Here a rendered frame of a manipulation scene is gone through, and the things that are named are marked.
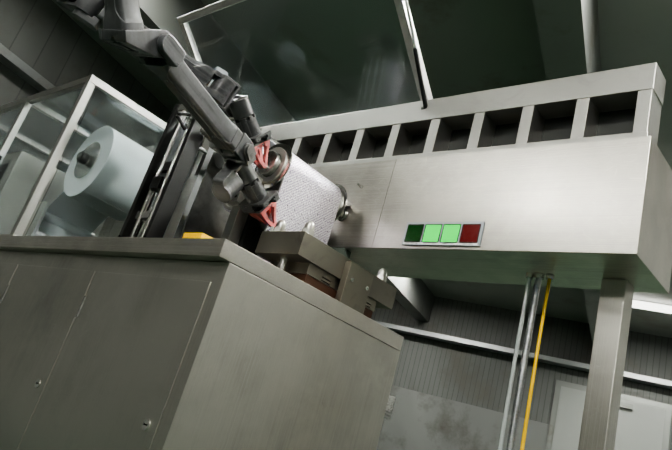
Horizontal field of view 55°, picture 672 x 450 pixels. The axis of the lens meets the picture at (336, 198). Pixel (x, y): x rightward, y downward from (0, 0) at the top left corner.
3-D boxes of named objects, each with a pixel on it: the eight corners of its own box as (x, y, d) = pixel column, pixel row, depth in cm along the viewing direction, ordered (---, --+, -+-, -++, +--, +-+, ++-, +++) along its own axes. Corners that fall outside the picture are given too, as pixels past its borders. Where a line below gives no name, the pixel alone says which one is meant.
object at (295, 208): (260, 241, 171) (282, 179, 178) (316, 273, 186) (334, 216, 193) (261, 241, 171) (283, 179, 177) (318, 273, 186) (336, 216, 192)
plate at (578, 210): (33, 238, 348) (56, 189, 358) (77, 257, 366) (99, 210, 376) (633, 250, 138) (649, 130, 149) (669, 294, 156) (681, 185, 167)
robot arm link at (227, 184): (253, 141, 161) (226, 137, 165) (226, 165, 153) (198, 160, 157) (264, 180, 168) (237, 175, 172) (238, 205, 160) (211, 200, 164)
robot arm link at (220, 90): (70, 9, 157) (96, -25, 160) (72, 17, 163) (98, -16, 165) (219, 110, 166) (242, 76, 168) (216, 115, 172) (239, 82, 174)
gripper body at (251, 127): (257, 145, 171) (247, 119, 169) (233, 146, 178) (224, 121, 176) (273, 135, 175) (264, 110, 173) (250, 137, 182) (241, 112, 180)
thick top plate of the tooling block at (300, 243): (254, 252, 164) (262, 230, 166) (349, 305, 190) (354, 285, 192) (298, 254, 153) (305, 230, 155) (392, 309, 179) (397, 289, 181)
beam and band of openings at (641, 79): (61, 190, 359) (78, 155, 367) (74, 197, 365) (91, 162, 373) (647, 136, 151) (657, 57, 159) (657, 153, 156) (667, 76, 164)
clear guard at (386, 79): (184, 21, 267) (185, 21, 267) (224, 135, 280) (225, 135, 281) (383, -54, 196) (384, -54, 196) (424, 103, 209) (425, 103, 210)
